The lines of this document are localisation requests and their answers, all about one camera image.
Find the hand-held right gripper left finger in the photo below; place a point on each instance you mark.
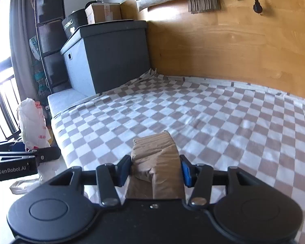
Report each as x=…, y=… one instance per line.
x=123, y=170

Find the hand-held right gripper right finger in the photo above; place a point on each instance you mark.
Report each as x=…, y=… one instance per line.
x=186, y=174

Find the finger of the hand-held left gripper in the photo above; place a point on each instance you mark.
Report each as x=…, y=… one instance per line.
x=49, y=153
x=7, y=147

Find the brown paper bag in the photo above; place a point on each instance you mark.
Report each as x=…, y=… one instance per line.
x=155, y=157

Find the clear plastic bag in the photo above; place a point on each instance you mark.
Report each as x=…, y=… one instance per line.
x=25, y=186

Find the white plastic bag red print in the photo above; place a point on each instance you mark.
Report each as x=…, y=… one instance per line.
x=30, y=122

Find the black balcony railing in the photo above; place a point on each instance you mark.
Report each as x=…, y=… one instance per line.
x=2, y=106

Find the grey seat cushion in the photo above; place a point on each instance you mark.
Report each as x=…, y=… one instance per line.
x=66, y=101

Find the checkered bed mattress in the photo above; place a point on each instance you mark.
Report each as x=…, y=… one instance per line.
x=218, y=122

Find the teal printed plastic bag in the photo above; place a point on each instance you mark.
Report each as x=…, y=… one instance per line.
x=40, y=78

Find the white tissue pack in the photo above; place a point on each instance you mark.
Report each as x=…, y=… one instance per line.
x=35, y=48

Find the grey storage box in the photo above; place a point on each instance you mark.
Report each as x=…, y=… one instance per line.
x=117, y=56

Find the grey curtain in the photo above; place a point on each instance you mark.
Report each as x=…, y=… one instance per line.
x=20, y=30

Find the black drawer tower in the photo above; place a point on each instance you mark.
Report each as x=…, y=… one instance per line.
x=50, y=30

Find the black printed box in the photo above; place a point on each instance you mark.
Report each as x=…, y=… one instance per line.
x=75, y=22

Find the brown cardboard box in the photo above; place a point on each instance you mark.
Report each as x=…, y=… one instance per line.
x=104, y=12

